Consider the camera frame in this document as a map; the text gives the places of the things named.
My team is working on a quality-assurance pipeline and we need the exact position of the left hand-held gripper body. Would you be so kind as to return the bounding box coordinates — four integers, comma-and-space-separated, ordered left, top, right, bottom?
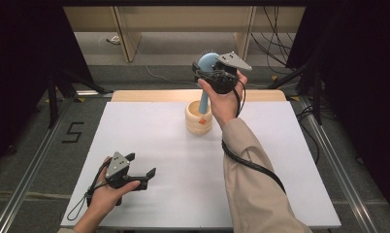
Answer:
105, 150, 139, 189

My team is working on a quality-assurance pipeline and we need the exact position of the black curtain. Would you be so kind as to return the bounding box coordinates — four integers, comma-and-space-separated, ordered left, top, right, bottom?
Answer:
284, 0, 390, 212
0, 0, 95, 169

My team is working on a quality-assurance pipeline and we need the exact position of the aluminium floor rail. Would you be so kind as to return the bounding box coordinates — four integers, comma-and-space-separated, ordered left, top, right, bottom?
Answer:
296, 96, 390, 233
0, 96, 75, 233

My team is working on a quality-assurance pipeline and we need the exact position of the bundle of black cables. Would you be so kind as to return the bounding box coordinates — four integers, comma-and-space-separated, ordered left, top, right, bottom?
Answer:
250, 5, 298, 76

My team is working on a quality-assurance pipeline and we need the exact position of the white table mat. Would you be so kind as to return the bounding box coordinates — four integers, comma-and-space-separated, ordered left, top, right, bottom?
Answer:
60, 101, 342, 229

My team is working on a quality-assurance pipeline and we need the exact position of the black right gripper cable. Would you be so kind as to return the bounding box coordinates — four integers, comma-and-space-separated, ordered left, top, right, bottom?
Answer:
221, 79, 287, 195

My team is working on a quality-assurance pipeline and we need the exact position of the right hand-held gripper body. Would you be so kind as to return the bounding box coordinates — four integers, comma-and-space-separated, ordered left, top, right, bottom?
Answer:
196, 51, 253, 95

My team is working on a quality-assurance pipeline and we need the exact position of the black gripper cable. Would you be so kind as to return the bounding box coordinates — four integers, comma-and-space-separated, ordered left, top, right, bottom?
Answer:
221, 79, 287, 195
66, 157, 113, 222

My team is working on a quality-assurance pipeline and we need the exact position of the light blue hairbrush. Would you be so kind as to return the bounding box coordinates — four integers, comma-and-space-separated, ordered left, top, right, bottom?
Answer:
196, 49, 221, 116

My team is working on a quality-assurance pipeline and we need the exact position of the cream ringed cup orange duck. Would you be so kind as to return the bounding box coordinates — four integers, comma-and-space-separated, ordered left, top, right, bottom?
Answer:
184, 100, 213, 137

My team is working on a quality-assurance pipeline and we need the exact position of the black metal stand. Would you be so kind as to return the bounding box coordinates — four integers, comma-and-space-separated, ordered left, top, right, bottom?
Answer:
266, 59, 324, 126
47, 66, 114, 130

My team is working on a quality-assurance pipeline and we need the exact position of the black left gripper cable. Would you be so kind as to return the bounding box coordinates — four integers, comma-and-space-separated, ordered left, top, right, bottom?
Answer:
66, 157, 113, 222

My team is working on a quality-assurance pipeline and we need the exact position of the beige wooden cabinet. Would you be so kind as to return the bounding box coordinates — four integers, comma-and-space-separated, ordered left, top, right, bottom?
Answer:
62, 5, 307, 63

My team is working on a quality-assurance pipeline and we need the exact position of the person's left hand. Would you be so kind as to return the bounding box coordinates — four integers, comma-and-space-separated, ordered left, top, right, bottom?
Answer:
84, 157, 142, 221

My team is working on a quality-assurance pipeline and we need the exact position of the person's right hand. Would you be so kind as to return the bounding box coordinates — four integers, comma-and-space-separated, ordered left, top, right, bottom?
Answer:
197, 70, 248, 129

